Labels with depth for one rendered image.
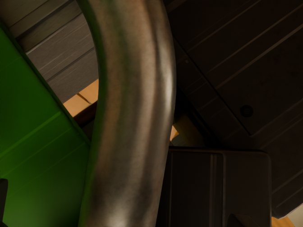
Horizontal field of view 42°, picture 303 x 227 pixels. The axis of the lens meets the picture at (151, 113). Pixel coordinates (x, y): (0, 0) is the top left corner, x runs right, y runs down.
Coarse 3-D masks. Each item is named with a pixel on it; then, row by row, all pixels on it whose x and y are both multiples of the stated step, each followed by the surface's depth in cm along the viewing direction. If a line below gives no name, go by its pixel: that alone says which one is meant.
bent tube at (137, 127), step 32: (96, 0) 14; (128, 0) 14; (160, 0) 14; (96, 32) 14; (128, 32) 14; (160, 32) 14; (128, 64) 14; (160, 64) 14; (128, 96) 14; (160, 96) 14; (96, 128) 15; (128, 128) 14; (160, 128) 14; (96, 160) 14; (128, 160) 14; (160, 160) 15; (96, 192) 14; (128, 192) 14; (160, 192) 15; (96, 224) 14; (128, 224) 14
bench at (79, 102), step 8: (96, 80) 94; (88, 88) 95; (96, 88) 99; (80, 96) 97; (88, 96) 100; (96, 96) 104; (64, 104) 94; (72, 104) 98; (80, 104) 102; (88, 104) 106; (72, 112) 103
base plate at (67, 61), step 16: (64, 32) 61; (80, 32) 64; (48, 48) 62; (64, 48) 65; (80, 48) 69; (48, 64) 67; (64, 64) 71; (80, 64) 75; (96, 64) 80; (48, 80) 72; (64, 80) 77; (80, 80) 82; (64, 96) 84
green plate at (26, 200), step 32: (0, 32) 17; (0, 64) 17; (32, 64) 18; (0, 96) 17; (32, 96) 17; (0, 128) 17; (32, 128) 17; (64, 128) 17; (0, 160) 17; (32, 160) 17; (64, 160) 17; (32, 192) 17; (64, 192) 17; (32, 224) 17; (64, 224) 17
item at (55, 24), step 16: (0, 0) 19; (16, 0) 19; (32, 0) 19; (48, 0) 18; (64, 0) 18; (0, 16) 19; (16, 16) 19; (32, 16) 18; (48, 16) 19; (64, 16) 19; (80, 16) 20; (16, 32) 18; (32, 32) 19; (48, 32) 19; (32, 48) 19
